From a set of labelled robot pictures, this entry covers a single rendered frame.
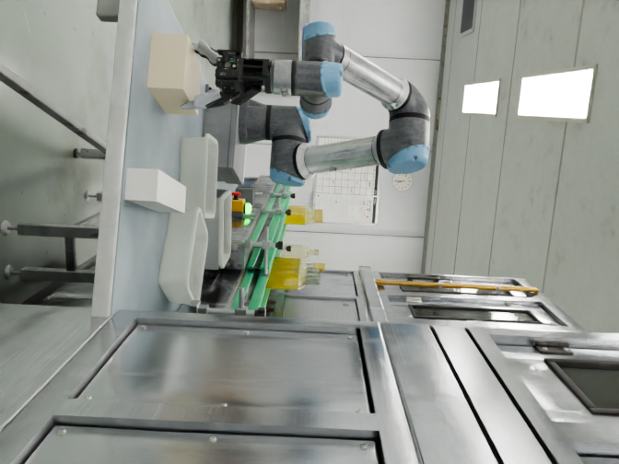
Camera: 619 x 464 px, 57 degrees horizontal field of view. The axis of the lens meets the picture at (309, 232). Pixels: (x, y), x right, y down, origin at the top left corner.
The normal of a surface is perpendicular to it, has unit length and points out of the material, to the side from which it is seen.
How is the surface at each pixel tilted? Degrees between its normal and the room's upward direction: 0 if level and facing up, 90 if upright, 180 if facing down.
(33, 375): 90
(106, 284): 90
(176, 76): 90
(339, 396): 90
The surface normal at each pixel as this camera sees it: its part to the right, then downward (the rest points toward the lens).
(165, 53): 0.00, -0.14
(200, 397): 0.05, -0.97
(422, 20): -0.02, 0.22
